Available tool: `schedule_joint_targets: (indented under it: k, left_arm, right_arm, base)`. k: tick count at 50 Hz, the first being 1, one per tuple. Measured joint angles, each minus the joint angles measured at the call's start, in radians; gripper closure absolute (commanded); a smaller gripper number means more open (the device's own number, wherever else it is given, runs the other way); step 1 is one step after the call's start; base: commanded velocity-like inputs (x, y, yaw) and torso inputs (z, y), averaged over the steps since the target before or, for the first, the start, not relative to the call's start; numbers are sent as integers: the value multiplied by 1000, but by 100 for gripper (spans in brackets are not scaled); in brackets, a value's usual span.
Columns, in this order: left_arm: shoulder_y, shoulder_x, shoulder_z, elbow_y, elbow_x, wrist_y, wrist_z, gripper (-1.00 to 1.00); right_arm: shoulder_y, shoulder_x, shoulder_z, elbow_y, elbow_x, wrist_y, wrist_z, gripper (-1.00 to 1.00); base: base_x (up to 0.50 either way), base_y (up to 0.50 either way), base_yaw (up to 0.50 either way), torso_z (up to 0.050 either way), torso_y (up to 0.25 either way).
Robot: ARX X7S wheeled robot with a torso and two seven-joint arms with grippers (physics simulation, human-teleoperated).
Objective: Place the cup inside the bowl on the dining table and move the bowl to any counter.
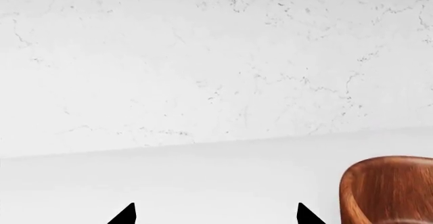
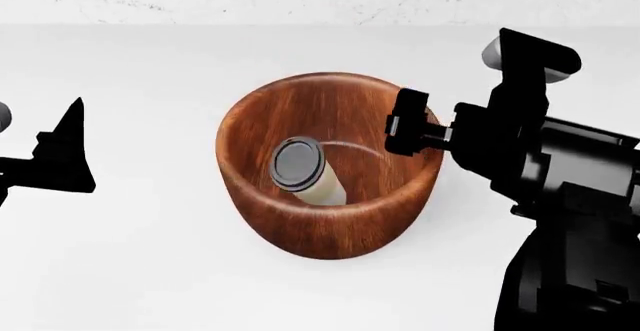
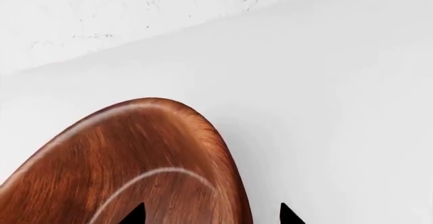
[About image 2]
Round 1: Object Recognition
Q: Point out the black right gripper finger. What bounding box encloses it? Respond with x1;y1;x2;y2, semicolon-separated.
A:
442;101;495;167
383;87;446;157

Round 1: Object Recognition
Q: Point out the white cup with grey lid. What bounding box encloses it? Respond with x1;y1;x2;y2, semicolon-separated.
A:
269;136;348;207

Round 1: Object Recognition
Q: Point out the brown wooden bowl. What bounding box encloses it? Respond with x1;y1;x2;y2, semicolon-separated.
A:
215;70;445;261

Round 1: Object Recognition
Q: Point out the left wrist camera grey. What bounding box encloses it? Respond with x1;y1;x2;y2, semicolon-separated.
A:
0;101;13;134

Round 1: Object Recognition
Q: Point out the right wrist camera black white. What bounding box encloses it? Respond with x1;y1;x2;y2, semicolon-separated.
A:
481;27;584;123

